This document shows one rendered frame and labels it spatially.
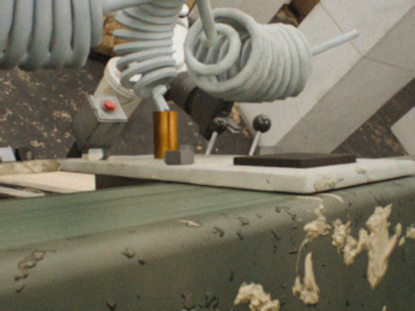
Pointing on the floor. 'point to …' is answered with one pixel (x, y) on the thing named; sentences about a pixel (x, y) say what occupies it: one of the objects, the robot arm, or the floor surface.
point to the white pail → (107, 86)
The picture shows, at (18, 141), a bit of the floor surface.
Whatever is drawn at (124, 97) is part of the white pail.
